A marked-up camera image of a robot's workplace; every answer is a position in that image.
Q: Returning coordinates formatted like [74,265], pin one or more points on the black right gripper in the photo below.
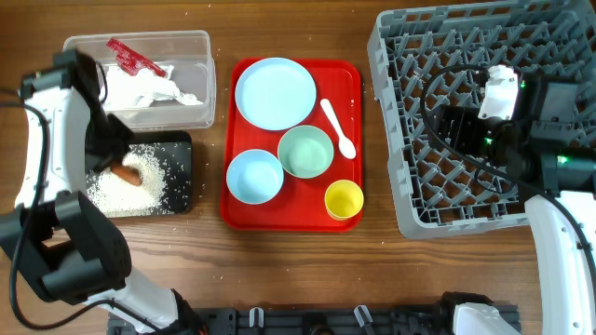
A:
[464,119]

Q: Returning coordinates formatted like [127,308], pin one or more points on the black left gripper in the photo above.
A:
[99,156]

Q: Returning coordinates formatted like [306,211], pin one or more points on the orange carrot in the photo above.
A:
[127,174]

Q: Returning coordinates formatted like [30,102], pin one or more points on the white rice pile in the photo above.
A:
[139,191]

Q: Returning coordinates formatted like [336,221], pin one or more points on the white tissue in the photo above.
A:
[125,91]

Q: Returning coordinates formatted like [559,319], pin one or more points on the red snack wrapper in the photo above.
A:
[130,61]

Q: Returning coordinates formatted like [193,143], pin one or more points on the yellow cup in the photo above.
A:
[343,200]

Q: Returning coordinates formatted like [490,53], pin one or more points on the light blue bowl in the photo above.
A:
[254,177]

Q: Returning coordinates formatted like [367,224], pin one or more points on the green bowl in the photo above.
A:
[305,152]

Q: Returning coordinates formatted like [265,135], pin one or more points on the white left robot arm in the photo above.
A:
[57,240]

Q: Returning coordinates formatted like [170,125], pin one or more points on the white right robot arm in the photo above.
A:
[522,133]

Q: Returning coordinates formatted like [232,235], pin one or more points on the grey-blue dishwasher rack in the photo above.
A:
[435,194]

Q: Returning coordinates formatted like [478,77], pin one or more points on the black tray bin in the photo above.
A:
[177,177]

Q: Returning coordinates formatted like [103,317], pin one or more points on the white plastic spoon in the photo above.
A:
[345,145]

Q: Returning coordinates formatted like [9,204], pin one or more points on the clear plastic bin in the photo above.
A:
[188,51]

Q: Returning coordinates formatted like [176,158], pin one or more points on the red plastic tray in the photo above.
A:
[299,206]

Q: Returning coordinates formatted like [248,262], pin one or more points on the light blue plate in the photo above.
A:
[275,94]

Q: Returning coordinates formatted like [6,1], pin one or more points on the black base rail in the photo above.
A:
[396,320]

